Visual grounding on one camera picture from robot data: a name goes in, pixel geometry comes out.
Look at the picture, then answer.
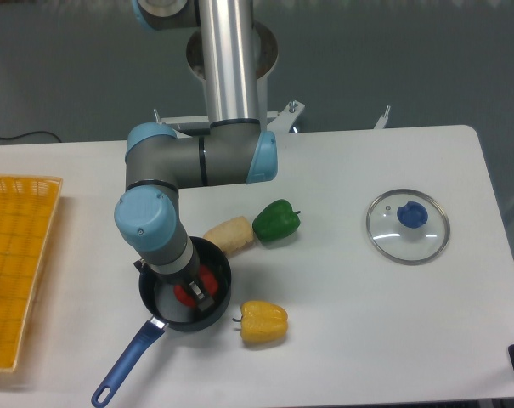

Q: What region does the yellow woven basket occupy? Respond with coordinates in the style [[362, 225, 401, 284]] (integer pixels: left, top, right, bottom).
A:
[[0, 174, 63, 372]]

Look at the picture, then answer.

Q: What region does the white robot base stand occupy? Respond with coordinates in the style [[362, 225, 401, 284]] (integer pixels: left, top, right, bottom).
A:
[[155, 22, 305, 137]]

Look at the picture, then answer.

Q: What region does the dark pot blue handle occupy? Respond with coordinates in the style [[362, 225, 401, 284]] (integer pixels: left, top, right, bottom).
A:
[[91, 237, 232, 407]]

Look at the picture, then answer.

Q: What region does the green bell pepper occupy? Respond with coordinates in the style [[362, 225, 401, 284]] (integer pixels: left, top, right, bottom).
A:
[[252, 199, 301, 242]]

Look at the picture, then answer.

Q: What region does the beige bread roll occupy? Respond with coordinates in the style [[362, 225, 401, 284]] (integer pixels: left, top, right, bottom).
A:
[[203, 216, 254, 255]]

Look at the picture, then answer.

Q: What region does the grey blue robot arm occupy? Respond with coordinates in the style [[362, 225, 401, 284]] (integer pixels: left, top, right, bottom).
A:
[[114, 1, 278, 310]]

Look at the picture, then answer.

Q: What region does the red bell pepper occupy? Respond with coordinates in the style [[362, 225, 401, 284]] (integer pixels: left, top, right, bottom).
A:
[[173, 265, 219, 309]]

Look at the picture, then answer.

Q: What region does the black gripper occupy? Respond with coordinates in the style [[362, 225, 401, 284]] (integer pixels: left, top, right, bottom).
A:
[[133, 255, 214, 315]]

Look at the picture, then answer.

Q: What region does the yellow bell pepper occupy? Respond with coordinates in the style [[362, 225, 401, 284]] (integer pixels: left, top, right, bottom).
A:
[[234, 300, 289, 344]]

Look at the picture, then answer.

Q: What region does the glass lid blue knob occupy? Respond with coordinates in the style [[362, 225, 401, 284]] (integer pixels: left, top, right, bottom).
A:
[[365, 189, 451, 266]]

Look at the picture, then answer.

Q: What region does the black floor cable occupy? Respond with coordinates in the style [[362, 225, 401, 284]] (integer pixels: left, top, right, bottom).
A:
[[0, 130, 62, 144]]

